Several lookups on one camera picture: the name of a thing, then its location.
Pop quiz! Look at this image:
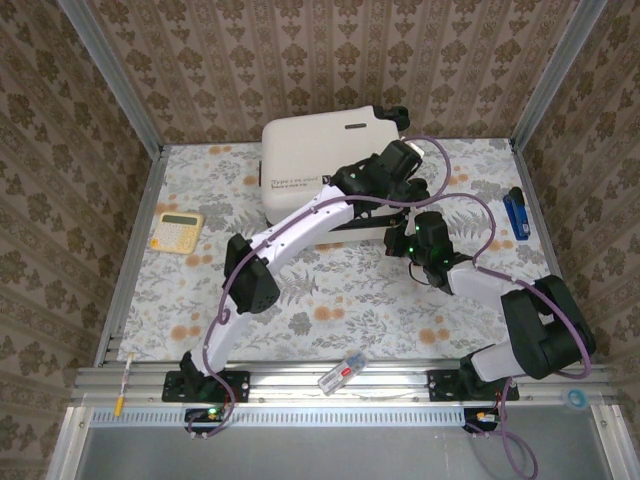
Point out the white hard-shell suitcase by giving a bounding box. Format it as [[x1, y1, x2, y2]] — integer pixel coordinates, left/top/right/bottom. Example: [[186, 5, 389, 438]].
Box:
[[258, 103, 412, 246]]

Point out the floral tablecloth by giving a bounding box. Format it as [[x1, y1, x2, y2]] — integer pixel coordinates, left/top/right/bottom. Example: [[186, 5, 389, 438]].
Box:
[[117, 138, 576, 362]]

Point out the blue stapler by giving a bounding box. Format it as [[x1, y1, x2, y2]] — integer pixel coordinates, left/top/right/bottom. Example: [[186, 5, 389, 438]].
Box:
[[502, 187, 532, 242]]

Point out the clear plastic case red label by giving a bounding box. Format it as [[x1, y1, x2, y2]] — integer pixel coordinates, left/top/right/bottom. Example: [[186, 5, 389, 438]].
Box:
[[317, 350, 370, 398]]

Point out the black controller board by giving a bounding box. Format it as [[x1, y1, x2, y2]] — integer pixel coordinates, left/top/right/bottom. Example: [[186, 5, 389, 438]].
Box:
[[464, 408, 501, 434], [185, 407, 226, 434]]

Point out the blue tape roll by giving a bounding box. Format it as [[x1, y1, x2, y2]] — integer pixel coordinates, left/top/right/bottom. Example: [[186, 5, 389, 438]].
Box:
[[564, 387, 590, 412]]

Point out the grey metal tray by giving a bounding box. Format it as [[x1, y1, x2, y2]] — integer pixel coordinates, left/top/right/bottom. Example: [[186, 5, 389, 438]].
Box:
[[47, 404, 640, 480]]

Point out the yellow calculator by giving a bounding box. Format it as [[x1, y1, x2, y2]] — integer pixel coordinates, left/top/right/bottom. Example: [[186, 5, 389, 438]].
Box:
[[150, 210, 205, 256]]

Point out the white pen yellow cap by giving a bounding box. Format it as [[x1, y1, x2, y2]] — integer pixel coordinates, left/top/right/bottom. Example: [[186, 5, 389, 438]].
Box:
[[114, 352, 136, 418]]

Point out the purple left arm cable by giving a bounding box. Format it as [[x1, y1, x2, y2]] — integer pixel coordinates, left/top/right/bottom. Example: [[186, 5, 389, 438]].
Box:
[[187, 135, 452, 441]]

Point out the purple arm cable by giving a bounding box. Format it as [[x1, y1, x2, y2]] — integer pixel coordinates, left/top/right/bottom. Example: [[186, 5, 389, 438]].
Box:
[[412, 192, 594, 476], [187, 135, 452, 441]]

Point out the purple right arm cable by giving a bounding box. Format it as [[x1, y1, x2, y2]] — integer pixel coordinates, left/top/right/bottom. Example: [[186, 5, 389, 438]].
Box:
[[412, 192, 594, 476]]

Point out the aluminium side rail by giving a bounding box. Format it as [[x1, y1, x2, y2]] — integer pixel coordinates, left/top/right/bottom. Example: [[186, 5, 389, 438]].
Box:
[[509, 139, 591, 364], [94, 144, 169, 369]]

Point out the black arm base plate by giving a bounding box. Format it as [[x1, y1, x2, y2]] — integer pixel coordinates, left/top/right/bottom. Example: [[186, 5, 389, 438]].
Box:
[[162, 370, 251, 403], [427, 368, 520, 403]]

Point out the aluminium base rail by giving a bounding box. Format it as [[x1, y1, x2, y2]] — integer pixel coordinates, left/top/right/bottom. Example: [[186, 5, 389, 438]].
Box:
[[69, 359, 621, 409]]

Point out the aluminium frame post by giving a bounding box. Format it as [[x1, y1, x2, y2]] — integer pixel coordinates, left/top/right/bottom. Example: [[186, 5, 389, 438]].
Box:
[[57, 0, 166, 156], [509, 0, 609, 151]]

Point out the grey slotted cable duct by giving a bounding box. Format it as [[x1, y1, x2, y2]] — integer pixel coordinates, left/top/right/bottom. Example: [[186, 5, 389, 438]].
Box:
[[89, 407, 469, 429]]

